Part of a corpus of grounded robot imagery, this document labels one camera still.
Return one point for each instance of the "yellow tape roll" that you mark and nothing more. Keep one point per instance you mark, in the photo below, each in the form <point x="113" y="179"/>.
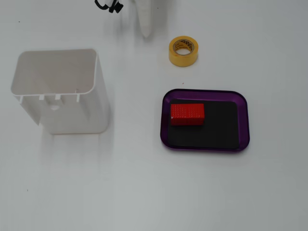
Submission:
<point x="183" y="60"/>

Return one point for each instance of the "red perforated block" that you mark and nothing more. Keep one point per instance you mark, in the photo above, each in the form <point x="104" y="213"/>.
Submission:
<point x="187" y="114"/>

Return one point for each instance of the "purple metal tray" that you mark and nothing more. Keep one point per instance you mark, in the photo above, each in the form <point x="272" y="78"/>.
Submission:
<point x="243" y="120"/>

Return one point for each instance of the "white fixed gripper finger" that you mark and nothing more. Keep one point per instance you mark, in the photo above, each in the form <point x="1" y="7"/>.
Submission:
<point x="145" y="19"/>

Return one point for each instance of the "black tray mat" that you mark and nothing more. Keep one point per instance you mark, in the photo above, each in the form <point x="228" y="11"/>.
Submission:
<point x="216" y="130"/>

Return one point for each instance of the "white plastic open box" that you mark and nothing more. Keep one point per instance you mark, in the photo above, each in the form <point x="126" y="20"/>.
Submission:
<point x="72" y="120"/>

